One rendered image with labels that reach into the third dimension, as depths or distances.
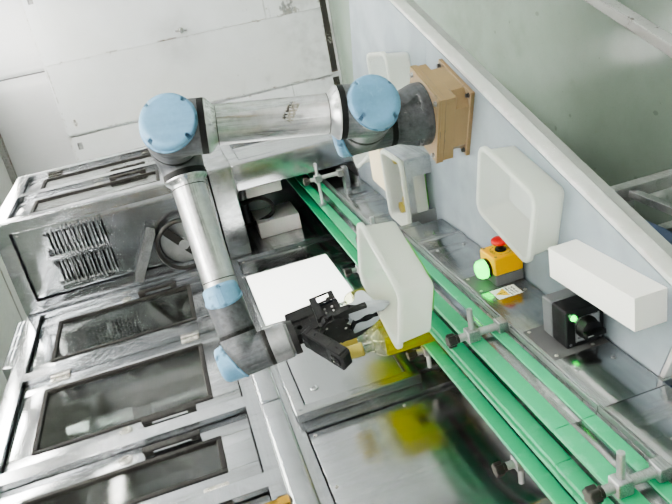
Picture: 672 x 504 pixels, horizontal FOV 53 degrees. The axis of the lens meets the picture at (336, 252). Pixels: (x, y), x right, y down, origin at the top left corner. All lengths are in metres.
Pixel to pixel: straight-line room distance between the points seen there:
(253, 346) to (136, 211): 1.41
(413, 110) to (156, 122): 0.58
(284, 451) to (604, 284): 0.83
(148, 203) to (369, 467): 1.47
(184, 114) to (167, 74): 3.94
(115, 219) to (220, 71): 2.84
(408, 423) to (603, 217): 0.72
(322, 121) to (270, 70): 3.99
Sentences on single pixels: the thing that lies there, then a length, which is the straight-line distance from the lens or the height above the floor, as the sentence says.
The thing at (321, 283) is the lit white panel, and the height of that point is 1.07.
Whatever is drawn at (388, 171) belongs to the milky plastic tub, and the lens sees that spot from 2.06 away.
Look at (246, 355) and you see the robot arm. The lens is 1.34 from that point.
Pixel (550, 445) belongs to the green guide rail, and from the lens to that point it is 1.26.
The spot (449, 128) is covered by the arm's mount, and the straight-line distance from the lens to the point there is 1.60.
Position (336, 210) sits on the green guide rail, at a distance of 2.45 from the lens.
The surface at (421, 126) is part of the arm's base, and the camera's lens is 1.58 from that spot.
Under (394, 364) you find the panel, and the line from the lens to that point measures 1.82.
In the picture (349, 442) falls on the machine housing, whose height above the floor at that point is 1.22.
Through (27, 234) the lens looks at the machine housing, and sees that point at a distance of 2.71.
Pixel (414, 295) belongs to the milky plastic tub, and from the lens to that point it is 1.21.
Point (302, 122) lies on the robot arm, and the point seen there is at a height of 1.16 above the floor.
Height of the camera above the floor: 1.42
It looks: 11 degrees down
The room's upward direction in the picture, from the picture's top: 106 degrees counter-clockwise
